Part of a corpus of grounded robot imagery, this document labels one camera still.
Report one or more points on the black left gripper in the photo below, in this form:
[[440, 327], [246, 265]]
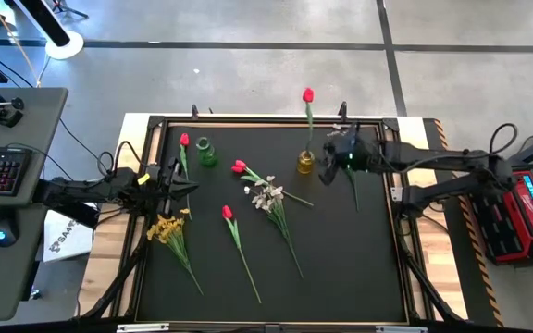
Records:
[[164, 189]]

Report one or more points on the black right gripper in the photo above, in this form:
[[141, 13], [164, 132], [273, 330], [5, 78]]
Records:
[[347, 150]]

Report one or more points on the yellow flower bunch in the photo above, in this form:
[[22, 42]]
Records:
[[167, 229]]

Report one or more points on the double-headed red tulip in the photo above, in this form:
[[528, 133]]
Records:
[[239, 165]]

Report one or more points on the white flower bunch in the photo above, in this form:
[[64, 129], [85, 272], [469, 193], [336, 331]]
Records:
[[266, 196]]

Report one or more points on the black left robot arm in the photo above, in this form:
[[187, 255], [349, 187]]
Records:
[[86, 187]]

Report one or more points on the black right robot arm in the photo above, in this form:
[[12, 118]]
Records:
[[456, 159]]

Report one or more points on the yellow glass vase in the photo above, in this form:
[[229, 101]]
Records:
[[305, 164]]

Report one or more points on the green glass vase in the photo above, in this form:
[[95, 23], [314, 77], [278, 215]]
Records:
[[207, 157]]

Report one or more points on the yellow tape tag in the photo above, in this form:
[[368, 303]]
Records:
[[143, 179]]

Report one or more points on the black table mat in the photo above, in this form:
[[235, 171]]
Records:
[[340, 268]]

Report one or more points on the white printed paper sign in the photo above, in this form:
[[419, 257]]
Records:
[[63, 240]]

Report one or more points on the black yellow hazard tape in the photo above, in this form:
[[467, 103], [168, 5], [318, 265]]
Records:
[[473, 236]]

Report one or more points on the black computer mouse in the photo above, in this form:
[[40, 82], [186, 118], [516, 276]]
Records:
[[3, 226]]

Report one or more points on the red black power unit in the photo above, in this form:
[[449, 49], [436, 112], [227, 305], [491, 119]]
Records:
[[516, 222]]

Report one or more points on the black tripod stand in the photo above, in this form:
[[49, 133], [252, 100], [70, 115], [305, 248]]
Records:
[[60, 5]]

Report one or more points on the black aluminium table frame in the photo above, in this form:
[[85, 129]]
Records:
[[155, 121]]

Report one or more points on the small white metal bracket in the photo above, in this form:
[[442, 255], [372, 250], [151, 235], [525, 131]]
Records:
[[396, 194]]

